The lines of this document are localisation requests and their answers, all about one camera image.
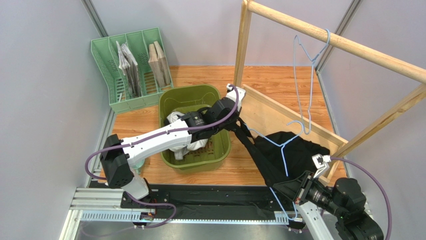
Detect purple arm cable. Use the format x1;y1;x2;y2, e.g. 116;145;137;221
329;156;393;240
84;84;240;229

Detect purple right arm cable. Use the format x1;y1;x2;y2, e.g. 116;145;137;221
329;156;393;240

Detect olive green plastic basket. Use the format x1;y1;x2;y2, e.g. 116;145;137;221
158;84;231;174

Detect brown wooden boards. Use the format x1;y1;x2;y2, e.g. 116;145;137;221
148;41;172;88

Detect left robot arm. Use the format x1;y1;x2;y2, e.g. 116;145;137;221
100;97;242;200

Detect mint green file organizer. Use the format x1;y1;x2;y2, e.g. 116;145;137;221
90;27;174;114

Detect white tank top navy trim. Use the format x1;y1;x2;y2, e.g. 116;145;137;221
165;111;209;161

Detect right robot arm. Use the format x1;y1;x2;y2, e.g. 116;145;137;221
272;171;385;240

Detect black garment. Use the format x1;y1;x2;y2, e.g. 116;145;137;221
234;126;331;187

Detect wooden clothes rack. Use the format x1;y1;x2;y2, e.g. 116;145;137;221
223;0;426;187

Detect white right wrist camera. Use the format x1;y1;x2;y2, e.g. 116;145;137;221
312;154;332;179

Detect folded newspapers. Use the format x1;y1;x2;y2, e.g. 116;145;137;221
116;41;142;98

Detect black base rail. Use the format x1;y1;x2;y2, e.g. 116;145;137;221
118;184;293;221

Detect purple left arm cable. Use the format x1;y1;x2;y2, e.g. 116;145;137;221
84;84;240;229

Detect teal green cup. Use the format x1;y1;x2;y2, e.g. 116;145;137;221
133;158;145;170

